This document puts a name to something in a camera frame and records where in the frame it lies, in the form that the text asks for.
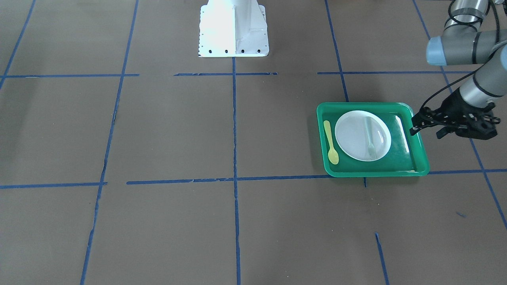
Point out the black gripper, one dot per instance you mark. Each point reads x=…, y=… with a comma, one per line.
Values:
x=456, y=103

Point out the pale translucent plastic fork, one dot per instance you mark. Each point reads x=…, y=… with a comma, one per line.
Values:
x=370, y=146

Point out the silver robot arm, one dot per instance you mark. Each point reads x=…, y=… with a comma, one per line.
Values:
x=472, y=36

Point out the green plastic tray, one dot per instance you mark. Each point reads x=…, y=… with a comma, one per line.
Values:
x=407, y=157

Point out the white round plate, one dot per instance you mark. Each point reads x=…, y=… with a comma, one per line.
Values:
x=351, y=137

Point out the yellow plastic spoon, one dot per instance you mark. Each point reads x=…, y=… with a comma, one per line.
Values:
x=332, y=154

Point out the black camera mount wrist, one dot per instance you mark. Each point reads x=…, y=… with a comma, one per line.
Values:
x=481, y=126

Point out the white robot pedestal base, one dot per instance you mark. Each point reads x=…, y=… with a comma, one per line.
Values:
x=233, y=28

